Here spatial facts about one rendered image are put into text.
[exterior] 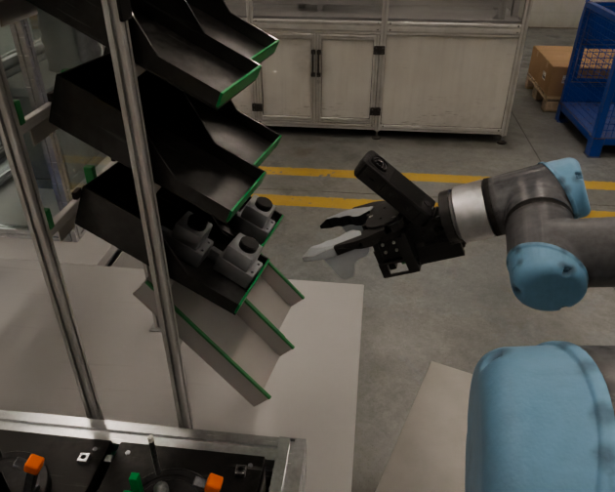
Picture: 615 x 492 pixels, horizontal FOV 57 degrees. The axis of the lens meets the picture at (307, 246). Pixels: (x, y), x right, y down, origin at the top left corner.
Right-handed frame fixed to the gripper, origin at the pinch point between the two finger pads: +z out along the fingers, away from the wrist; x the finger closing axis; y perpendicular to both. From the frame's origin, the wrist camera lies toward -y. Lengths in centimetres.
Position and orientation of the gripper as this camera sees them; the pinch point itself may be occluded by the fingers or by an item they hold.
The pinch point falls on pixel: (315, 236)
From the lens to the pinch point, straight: 81.9
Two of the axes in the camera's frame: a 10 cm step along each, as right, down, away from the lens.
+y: 4.0, 8.3, 3.9
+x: 2.9, -5.2, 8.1
